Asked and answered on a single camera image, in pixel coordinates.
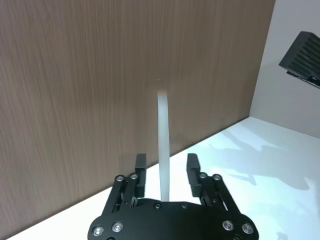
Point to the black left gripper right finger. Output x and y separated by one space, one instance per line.
193 175

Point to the white table cloth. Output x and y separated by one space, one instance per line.
275 187

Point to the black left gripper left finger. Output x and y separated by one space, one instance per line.
140 175

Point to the translucent white plastic strip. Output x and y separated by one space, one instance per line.
163 150

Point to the black ribbed box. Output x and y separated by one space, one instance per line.
303 57

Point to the brown wood-grain panel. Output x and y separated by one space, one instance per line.
75 100

